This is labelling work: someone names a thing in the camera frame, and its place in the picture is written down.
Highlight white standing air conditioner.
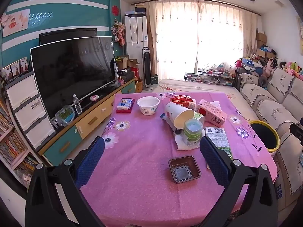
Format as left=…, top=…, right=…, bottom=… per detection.
left=124, top=14, right=149, bottom=81

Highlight blue and red card box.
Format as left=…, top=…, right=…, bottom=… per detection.
left=116, top=98, right=135, bottom=113

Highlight dark flat box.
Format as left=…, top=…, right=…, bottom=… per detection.
left=125, top=7, right=146, bottom=16

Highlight wall poster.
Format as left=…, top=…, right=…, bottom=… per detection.
left=2, top=9, right=31, bottom=37

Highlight hanging flower decoration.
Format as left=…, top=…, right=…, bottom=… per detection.
left=111, top=19, right=126, bottom=46

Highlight large white paper cup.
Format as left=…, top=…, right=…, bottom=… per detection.
left=164, top=102, right=195, bottom=129

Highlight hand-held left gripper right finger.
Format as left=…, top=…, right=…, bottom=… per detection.
left=199, top=135, right=278, bottom=227

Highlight large flat television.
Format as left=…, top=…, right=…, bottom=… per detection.
left=30, top=36, right=116, bottom=120

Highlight clear water bottle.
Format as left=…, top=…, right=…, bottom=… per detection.
left=72, top=94, right=83, bottom=114

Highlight blue star plush toy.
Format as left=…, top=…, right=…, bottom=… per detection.
left=243, top=58, right=263, bottom=72

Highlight plastic bag with greens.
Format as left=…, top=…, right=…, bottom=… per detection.
left=55, top=105, right=76, bottom=127

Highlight mattress with floral sheet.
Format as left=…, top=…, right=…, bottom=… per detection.
left=151, top=79, right=259, bottom=123

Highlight smaller black television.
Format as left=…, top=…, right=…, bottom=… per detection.
left=39, top=28, right=97, bottom=45

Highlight red snack packet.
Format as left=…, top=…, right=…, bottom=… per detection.
left=169, top=95, right=197, bottom=110

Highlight white plastic drawer unit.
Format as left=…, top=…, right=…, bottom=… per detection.
left=5, top=72, right=56, bottom=150

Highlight black bin with yellow rim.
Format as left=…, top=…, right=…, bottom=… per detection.
left=248, top=120, right=280, bottom=153

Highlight brown plastic tray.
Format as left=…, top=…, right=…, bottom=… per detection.
left=168, top=155, right=201, bottom=184

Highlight pile of plush toys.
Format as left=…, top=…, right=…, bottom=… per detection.
left=260, top=59, right=303, bottom=81

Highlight beige sofa with covers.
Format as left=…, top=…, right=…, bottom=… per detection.
left=238, top=67, right=303, bottom=212

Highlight white paper bowl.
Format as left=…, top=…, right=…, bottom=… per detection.
left=137, top=96, right=160, bottom=116

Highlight bookshelf with books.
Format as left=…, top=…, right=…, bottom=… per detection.
left=0, top=92, right=39, bottom=190

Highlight framed photos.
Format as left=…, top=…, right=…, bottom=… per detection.
left=2, top=57, right=29, bottom=81

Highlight green packet with label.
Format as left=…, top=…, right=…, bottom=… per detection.
left=205, top=126, right=233, bottom=169

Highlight teal and yellow television cabinet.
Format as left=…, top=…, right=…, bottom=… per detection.
left=38, top=77, right=138, bottom=167

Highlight green clear plastic container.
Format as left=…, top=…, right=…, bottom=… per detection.
left=183, top=118, right=203, bottom=146

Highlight cluttered glass coffee table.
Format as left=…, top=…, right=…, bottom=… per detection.
left=185, top=63, right=237, bottom=86

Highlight pink drink carton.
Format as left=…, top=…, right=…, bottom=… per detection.
left=197, top=99, right=228, bottom=127

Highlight stacked cardboard boxes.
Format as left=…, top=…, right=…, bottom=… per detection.
left=256, top=30, right=275, bottom=59

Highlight open brown cardboard boxes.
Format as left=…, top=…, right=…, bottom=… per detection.
left=115, top=55, right=141, bottom=76

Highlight pink floral tablecloth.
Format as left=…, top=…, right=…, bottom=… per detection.
left=79, top=92, right=278, bottom=221

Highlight sheer patterned curtains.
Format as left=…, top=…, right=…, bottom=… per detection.
left=144, top=0, right=258, bottom=81

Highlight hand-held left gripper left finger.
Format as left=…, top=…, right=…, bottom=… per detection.
left=25, top=136, right=106, bottom=227

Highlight white paper towel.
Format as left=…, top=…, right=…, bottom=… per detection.
left=174, top=132, right=204, bottom=151

